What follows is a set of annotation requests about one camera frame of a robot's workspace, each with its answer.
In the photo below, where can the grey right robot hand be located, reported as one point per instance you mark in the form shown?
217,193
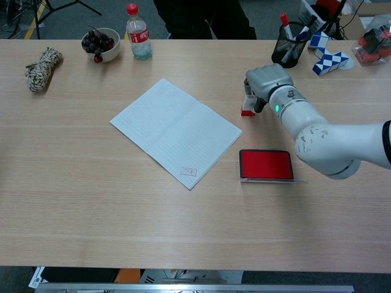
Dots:
268,79

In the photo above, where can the red and white stamp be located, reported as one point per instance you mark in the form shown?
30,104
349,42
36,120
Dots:
247,108

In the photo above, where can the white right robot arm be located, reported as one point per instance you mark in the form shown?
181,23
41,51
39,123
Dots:
320,134

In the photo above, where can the black mesh pen holder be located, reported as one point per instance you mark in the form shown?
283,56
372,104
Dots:
285,53

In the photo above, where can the blue capped marker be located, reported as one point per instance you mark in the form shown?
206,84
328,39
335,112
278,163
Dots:
301,36

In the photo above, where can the red capped white marker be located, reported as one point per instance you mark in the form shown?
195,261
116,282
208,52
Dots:
285,23

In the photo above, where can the blue and white snake puzzle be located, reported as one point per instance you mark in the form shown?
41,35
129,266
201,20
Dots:
328,62

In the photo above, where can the white plastic crate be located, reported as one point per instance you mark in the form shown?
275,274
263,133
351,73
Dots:
311,15

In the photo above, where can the red ink pad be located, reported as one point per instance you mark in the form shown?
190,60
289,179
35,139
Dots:
265,164

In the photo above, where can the person in black clothes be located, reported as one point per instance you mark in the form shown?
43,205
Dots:
207,18

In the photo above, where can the brown cardboard box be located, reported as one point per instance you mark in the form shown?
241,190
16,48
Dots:
354,21

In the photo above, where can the white lined notebook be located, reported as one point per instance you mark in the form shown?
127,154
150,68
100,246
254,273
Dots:
174,131

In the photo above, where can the clear bag with red items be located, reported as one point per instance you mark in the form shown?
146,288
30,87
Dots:
372,42

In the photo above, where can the clear plastic cola bottle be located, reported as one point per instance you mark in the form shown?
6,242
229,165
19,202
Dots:
139,38

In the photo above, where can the beige bowl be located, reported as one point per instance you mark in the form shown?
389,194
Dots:
111,52

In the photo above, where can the dark grape bunch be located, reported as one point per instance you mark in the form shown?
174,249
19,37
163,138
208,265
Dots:
97,42

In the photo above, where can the black tripod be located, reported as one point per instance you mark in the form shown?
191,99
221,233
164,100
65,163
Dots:
39,12

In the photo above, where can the aluminium rail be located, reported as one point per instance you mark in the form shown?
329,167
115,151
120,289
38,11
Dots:
195,289

